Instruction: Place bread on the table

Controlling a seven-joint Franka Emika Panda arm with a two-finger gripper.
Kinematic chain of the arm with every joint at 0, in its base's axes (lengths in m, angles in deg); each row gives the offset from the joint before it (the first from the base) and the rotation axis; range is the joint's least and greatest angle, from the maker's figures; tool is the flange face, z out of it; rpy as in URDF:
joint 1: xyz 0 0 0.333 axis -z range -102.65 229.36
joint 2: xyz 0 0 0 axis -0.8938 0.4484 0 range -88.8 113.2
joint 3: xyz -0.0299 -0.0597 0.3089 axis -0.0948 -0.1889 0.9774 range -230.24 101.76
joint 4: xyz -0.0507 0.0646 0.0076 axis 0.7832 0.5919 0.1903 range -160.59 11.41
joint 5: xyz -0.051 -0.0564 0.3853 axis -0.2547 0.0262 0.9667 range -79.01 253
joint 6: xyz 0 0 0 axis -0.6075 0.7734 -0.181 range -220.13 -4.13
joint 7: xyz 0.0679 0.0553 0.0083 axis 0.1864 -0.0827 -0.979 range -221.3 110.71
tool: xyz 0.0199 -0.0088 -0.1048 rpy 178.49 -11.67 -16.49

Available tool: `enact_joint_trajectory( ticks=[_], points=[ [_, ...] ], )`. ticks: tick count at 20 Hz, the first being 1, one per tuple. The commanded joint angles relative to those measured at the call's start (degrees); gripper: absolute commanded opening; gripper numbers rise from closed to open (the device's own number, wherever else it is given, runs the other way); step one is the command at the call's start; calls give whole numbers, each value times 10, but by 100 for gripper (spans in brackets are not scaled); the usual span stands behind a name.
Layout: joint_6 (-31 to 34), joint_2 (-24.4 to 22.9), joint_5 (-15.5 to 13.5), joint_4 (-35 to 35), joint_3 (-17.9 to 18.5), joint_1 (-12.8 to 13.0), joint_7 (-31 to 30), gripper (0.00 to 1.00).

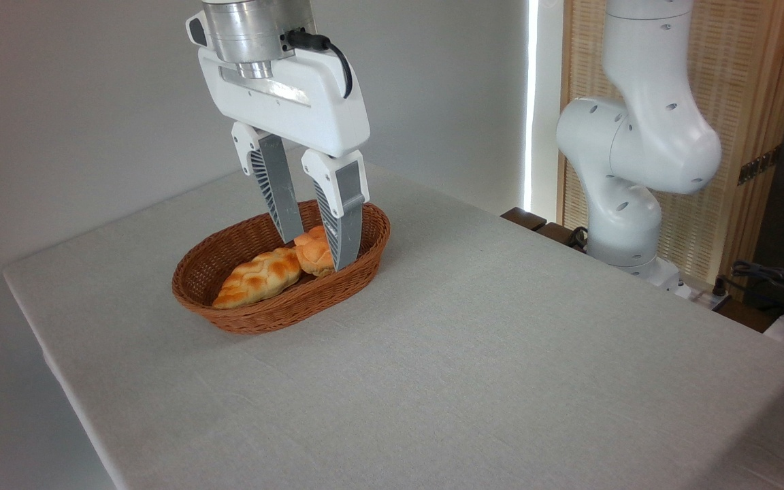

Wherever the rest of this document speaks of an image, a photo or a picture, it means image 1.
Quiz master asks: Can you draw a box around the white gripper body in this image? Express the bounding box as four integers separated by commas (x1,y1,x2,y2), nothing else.
198,46,371,159

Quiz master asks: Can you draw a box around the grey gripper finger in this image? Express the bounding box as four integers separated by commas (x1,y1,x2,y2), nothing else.
231,122,305,244
301,150,370,272

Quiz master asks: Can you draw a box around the small bread roll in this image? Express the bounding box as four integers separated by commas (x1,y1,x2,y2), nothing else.
294,225,336,277

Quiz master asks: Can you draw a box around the long braided bread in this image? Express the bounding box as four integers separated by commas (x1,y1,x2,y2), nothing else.
212,246,303,310

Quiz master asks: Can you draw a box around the brown wicker basket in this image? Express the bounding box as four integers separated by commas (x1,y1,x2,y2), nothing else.
171,199,391,335

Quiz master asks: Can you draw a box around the grey tablecloth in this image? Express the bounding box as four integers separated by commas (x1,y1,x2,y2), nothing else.
3,145,784,490

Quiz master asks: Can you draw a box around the white power strip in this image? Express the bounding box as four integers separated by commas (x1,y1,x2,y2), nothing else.
688,286,733,311

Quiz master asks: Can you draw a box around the black screen hinge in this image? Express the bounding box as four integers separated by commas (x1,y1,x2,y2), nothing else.
738,146,782,186

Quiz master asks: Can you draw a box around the wooden bamboo screen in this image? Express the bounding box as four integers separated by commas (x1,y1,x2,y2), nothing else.
559,0,784,300

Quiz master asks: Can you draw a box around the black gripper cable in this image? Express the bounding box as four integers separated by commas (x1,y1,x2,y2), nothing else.
286,29,354,99

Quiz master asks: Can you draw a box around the black cable bundle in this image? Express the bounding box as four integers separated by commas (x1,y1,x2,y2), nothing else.
731,260,784,321

